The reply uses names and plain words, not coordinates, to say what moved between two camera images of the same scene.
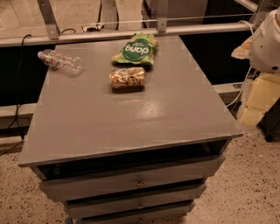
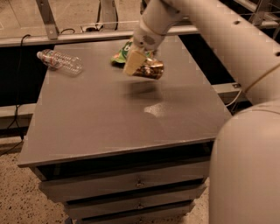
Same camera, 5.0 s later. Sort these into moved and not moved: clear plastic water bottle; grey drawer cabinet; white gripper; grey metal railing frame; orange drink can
Moved: orange drink can; white gripper
Not moved: grey metal railing frame; grey drawer cabinet; clear plastic water bottle
